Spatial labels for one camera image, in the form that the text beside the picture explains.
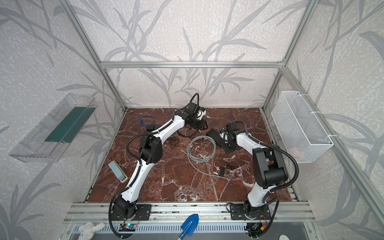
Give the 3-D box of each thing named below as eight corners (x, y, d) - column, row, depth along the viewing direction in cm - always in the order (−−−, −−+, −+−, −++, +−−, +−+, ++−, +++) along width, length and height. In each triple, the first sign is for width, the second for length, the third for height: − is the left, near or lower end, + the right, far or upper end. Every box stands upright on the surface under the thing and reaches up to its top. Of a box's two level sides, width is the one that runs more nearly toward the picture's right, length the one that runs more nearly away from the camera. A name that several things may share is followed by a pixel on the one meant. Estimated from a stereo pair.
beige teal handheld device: (111, 167, 91) (107, 163, 87) (116, 163, 93) (112, 159, 88) (123, 183, 85) (119, 180, 81) (129, 179, 87) (125, 175, 82)
